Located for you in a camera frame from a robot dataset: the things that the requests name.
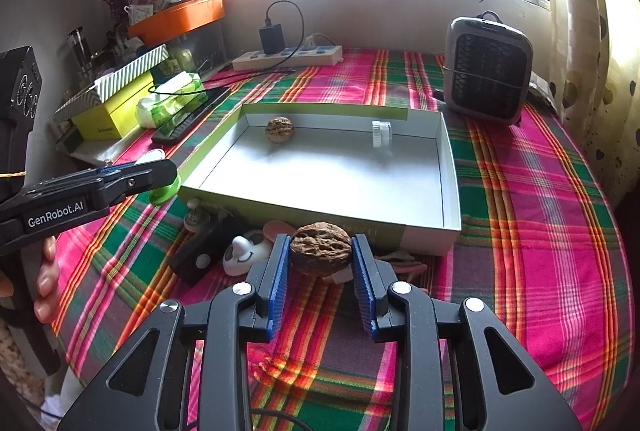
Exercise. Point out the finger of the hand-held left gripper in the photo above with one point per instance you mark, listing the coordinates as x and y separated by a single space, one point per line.
120 167
150 176

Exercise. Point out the plaid cloth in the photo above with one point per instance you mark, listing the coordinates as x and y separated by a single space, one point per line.
525 211

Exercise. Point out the grey portable heater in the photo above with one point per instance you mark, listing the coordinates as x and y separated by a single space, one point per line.
487 71

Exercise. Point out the black charger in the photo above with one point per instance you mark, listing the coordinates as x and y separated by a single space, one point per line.
271 39

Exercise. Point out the black rectangular device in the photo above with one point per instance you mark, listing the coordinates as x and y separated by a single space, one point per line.
190 256

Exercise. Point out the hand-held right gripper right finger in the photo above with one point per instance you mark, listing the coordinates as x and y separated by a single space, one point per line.
364 281

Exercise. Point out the white mug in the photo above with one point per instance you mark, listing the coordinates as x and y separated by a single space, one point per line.
137 14

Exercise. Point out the clear glass tank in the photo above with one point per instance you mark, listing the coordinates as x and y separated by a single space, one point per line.
200 46

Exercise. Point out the white plug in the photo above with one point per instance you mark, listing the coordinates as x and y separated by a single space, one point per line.
310 42

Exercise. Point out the green tissue pack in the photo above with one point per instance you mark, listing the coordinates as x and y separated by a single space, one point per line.
165 111

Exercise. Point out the white paper sheet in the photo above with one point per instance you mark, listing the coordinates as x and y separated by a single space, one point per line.
105 151

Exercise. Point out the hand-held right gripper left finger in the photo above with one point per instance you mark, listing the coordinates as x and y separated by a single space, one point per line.
280 281

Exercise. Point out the green and white cardboard box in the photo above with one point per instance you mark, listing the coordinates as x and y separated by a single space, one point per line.
325 171

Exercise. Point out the black smartphone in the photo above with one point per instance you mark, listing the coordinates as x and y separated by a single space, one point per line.
192 116

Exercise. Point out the spotted curtain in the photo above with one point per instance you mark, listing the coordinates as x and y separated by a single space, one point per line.
585 61

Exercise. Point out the green striped box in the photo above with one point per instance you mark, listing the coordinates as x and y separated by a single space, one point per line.
132 73

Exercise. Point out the dark green box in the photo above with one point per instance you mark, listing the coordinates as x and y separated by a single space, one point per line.
69 138

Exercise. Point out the small white knob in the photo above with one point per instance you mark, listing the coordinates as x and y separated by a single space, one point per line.
192 220

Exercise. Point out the brown walnut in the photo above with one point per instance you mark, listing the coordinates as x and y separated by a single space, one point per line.
280 128
320 251

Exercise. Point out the flat pink piece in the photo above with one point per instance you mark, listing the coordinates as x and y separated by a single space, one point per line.
277 228

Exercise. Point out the yellow-green box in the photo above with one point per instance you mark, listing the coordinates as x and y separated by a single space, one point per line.
107 116

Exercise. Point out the person's left hand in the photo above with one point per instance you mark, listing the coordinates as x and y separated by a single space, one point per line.
46 283

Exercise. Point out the small white round cap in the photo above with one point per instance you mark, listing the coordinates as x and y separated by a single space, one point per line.
381 133

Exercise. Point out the green and white mushroom toy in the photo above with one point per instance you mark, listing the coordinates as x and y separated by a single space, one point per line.
167 193

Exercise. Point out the grey chevron box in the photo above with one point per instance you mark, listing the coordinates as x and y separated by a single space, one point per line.
75 103

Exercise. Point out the white power strip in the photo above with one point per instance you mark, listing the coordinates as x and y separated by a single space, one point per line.
320 56

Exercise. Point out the white smiley face toy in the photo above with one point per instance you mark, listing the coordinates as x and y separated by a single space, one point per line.
240 261

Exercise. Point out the steel flask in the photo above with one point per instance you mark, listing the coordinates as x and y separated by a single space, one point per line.
80 53

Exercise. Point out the orange box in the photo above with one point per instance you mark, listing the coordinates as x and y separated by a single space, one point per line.
175 18

